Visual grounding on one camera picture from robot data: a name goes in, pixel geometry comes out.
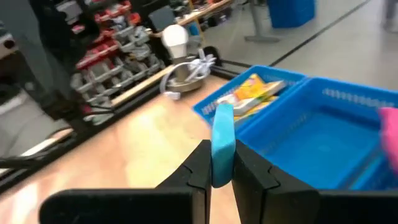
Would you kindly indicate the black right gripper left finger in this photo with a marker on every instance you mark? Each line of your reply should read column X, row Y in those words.
column 155, row 205

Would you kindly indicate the large blue bin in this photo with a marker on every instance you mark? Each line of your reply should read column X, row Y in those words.
column 290, row 12

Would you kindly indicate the shelf of red grey bins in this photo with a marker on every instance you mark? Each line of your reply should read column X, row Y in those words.
column 109, row 49

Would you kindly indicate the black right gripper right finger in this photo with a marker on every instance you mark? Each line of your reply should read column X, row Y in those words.
column 295, row 205

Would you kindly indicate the white bulb table lamp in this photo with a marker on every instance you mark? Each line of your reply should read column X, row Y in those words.
column 175, row 46

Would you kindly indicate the wooden-topped workbench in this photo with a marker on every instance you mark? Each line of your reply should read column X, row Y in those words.
column 202, row 13

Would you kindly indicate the light blue eraser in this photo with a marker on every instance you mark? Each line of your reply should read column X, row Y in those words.
column 223, row 146

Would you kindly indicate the blue plastic slotted bin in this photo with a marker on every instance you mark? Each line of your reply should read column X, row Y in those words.
column 379, row 180
column 320, row 146
column 205, row 109

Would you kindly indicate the yellow crayon box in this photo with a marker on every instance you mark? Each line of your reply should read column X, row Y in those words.
column 264, row 90
column 255, row 111
column 254, row 86

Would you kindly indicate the grey metal table leg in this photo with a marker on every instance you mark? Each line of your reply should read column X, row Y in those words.
column 258, row 25

